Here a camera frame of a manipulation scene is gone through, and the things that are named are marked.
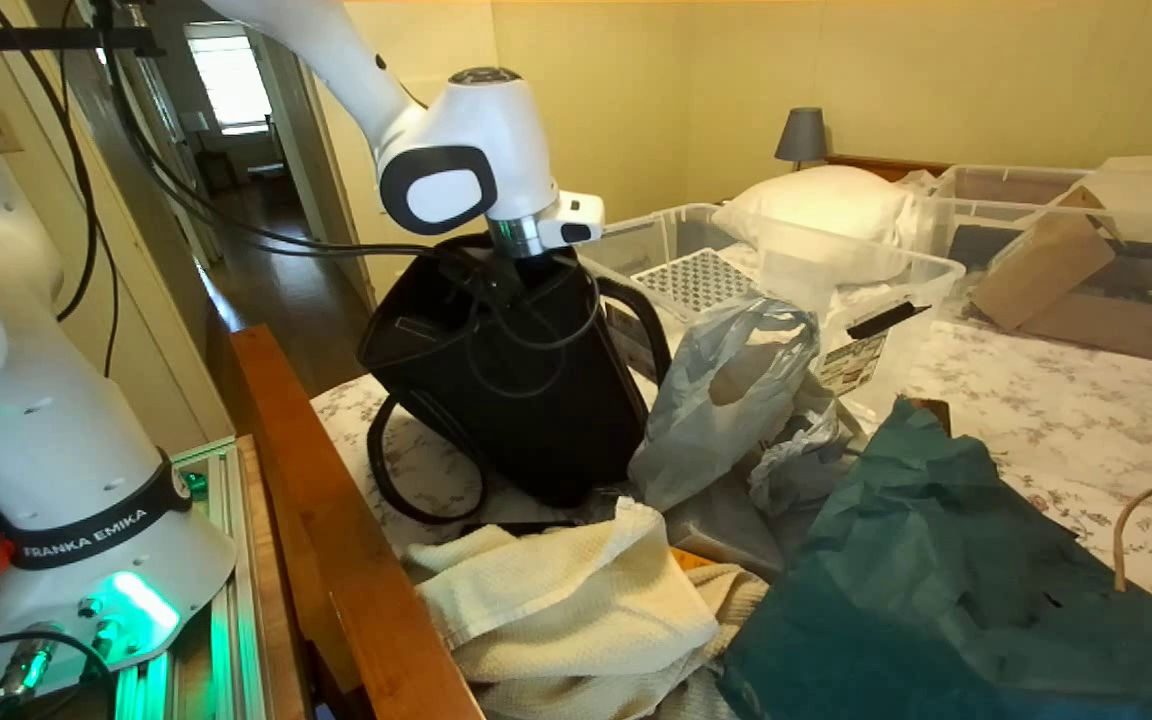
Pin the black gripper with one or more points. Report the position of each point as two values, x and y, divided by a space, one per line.
573 218

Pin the black bag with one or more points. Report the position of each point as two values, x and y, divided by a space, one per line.
514 364

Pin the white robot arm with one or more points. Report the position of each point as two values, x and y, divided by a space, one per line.
101 554

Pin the grey plastic bag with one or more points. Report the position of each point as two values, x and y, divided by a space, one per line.
728 390

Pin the teal cloth bag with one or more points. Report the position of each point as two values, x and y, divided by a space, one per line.
929 588

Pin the clear plastic bin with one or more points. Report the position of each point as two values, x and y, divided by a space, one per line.
846 286

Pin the grey lamp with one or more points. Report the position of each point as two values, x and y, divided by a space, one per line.
801 136

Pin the white pillow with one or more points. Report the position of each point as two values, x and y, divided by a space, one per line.
839 196

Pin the cream cloth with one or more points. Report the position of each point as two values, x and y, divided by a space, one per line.
595 620

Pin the wooden bed footboard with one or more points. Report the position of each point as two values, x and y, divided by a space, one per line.
358 618

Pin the floral bedspread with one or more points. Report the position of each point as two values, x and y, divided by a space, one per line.
1069 428

